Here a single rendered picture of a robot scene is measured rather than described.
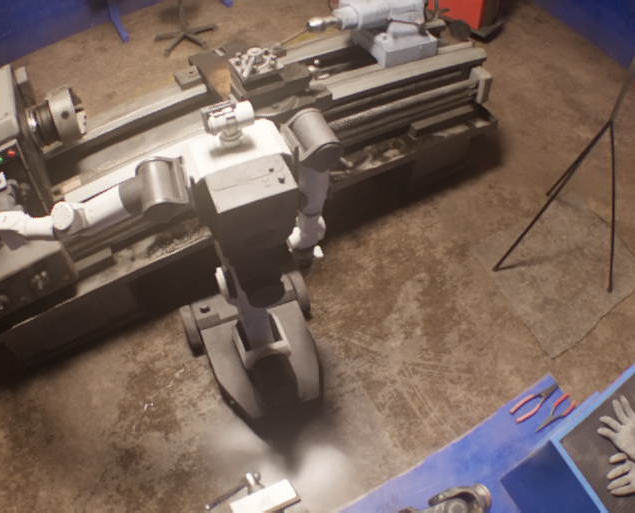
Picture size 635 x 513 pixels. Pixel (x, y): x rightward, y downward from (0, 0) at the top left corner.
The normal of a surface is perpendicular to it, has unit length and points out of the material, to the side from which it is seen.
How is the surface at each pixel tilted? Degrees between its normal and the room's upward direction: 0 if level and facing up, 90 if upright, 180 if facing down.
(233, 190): 3
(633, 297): 0
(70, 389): 0
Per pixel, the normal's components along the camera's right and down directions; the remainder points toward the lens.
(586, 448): -0.02, -0.59
